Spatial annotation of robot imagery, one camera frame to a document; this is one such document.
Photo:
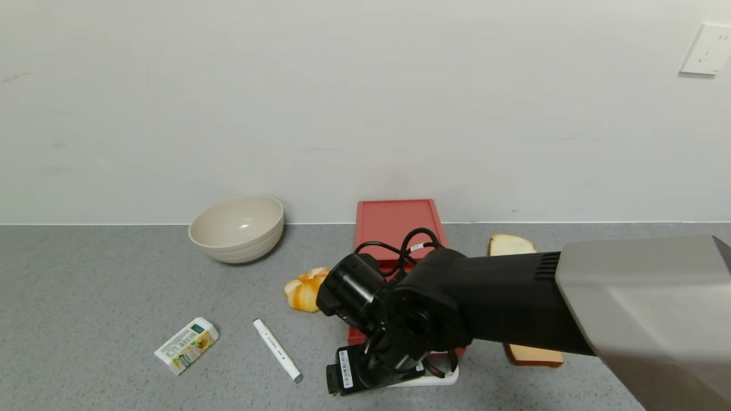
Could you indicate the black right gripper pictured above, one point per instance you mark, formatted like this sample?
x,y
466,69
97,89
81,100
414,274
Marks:
x,y
349,366

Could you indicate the white drawer tray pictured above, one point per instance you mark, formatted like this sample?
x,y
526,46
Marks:
x,y
440,378

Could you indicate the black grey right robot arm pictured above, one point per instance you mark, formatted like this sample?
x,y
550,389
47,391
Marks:
x,y
502,297

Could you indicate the white marker pen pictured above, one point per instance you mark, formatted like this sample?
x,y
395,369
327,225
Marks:
x,y
277,349

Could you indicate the small white yellow carton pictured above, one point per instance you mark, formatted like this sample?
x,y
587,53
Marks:
x,y
185,345

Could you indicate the beige ribbed bowl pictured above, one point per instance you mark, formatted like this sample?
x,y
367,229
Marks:
x,y
237,228

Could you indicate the brown toast slice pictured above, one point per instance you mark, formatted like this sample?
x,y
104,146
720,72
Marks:
x,y
534,357

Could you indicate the pale white bread slice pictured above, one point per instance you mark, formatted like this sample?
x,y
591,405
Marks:
x,y
511,244

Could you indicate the white wall socket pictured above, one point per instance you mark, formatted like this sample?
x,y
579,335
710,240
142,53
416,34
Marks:
x,y
707,49

